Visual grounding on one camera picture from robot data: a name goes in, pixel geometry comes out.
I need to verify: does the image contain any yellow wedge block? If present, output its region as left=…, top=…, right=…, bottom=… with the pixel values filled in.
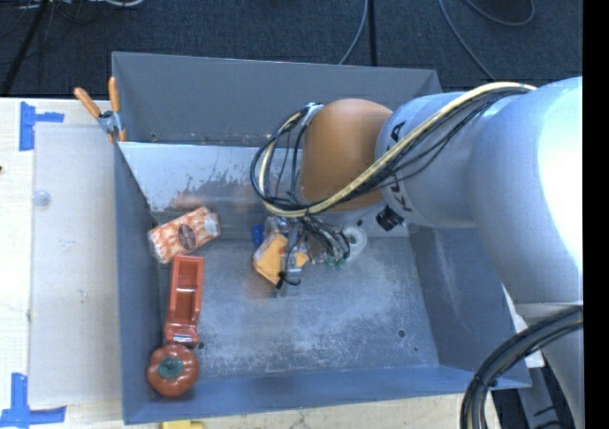
left=251, top=232, right=310, bottom=286

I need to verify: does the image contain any grey metal bin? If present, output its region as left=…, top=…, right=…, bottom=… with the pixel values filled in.
left=110, top=50, right=533, bottom=426

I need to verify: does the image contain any orange and white snack packet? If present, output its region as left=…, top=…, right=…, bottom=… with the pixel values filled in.
left=146, top=205, right=223, bottom=265

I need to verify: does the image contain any red-brown tape dispenser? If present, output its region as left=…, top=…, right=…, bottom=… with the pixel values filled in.
left=164, top=254, right=206, bottom=348

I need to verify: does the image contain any red-orange toy pumpkin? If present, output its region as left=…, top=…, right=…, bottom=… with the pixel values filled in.
left=145, top=343, right=201, bottom=399

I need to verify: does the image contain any pale wood board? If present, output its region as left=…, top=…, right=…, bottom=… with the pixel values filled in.
left=27, top=125, right=123, bottom=412

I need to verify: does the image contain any black cylinder on white bracket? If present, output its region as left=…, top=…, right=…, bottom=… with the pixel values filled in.
left=341, top=205, right=406, bottom=253

